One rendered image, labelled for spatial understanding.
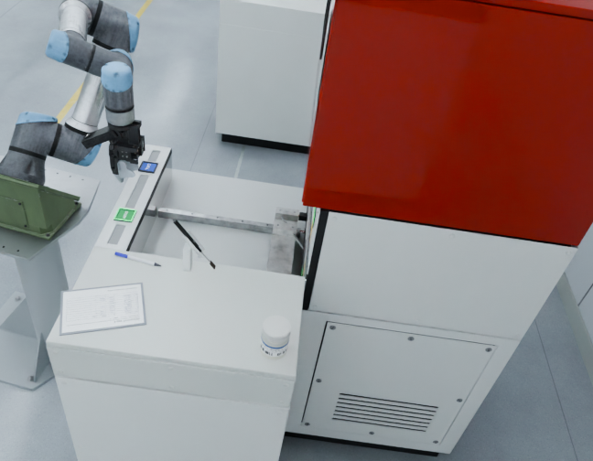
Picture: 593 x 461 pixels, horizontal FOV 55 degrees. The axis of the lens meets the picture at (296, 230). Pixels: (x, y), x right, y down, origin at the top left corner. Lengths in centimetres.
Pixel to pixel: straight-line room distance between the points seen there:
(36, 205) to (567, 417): 236
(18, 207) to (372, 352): 122
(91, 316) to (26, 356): 120
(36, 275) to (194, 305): 86
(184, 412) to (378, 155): 86
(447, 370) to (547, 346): 122
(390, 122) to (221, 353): 70
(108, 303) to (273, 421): 54
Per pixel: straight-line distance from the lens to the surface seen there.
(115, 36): 200
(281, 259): 183
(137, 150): 169
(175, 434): 178
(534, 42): 132
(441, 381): 208
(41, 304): 240
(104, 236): 179
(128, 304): 158
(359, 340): 188
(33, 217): 198
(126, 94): 157
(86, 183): 223
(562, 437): 288
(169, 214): 203
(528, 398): 292
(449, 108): 135
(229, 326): 153
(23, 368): 271
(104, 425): 182
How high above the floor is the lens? 216
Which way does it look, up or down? 41 degrees down
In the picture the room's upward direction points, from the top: 9 degrees clockwise
